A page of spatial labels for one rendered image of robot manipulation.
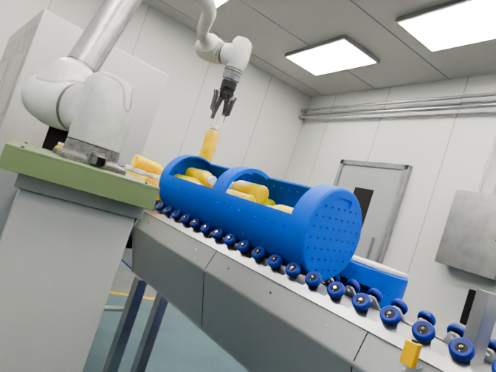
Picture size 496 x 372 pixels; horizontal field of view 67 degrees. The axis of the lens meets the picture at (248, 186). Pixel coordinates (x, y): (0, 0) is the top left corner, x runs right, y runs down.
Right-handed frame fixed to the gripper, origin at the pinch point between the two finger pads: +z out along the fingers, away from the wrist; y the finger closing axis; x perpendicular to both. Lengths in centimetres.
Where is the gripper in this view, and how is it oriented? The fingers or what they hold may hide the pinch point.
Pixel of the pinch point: (216, 120)
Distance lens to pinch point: 188.8
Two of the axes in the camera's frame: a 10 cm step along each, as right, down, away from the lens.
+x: -6.1, -3.0, 7.3
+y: 7.2, 1.8, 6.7
